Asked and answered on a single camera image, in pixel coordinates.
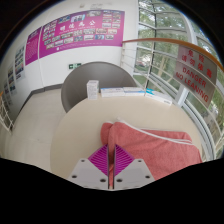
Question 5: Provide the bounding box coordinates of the green exit sign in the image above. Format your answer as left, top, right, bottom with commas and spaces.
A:
68, 62, 83, 70

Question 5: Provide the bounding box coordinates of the white photo wall poster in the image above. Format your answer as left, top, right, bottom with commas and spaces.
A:
13, 44, 26, 81

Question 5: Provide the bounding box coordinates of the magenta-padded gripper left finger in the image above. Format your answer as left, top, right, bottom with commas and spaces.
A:
68, 144, 110, 190

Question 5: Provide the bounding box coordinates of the grey round-backed chair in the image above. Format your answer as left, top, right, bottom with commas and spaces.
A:
60, 61, 138, 114

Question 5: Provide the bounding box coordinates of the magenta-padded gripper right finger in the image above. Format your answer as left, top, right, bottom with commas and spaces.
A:
113, 144, 156, 190

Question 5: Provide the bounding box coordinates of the red-lettered warning sign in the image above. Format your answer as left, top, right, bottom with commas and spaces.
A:
173, 44, 218, 108

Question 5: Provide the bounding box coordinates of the short white railing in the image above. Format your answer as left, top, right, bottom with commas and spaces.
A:
0, 91, 15, 132

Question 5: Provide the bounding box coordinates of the small upright white box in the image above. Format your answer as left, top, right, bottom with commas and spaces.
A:
86, 79, 100, 101

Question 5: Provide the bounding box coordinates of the pink towel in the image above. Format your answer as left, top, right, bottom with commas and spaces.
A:
100, 119, 203, 189

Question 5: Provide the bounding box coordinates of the large magenta wall poster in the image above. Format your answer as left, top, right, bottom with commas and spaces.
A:
38, 9, 126, 60

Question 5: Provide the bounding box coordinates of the narrow magenta wall poster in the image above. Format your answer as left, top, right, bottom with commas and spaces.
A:
24, 27, 43, 66

